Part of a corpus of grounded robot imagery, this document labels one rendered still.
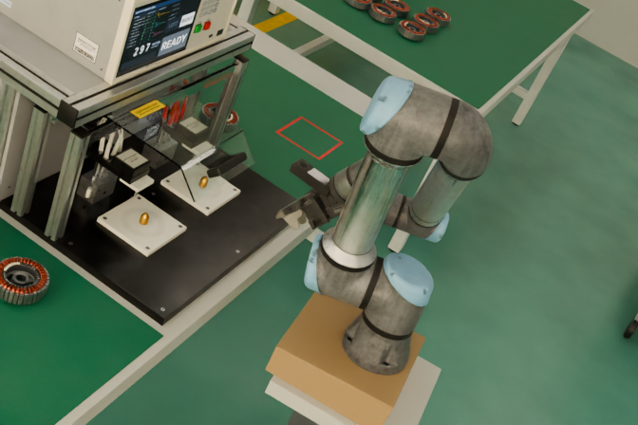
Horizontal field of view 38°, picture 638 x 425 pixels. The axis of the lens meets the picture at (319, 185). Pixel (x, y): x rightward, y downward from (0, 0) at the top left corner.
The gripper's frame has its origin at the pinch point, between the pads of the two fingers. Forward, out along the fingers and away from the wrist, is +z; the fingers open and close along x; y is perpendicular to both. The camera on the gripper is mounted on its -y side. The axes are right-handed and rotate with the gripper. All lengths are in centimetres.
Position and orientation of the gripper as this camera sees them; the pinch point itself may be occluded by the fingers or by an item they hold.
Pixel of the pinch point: (279, 212)
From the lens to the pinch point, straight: 228.8
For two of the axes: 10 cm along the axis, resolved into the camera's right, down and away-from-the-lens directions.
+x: 4.7, -3.3, 8.2
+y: 5.2, 8.5, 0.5
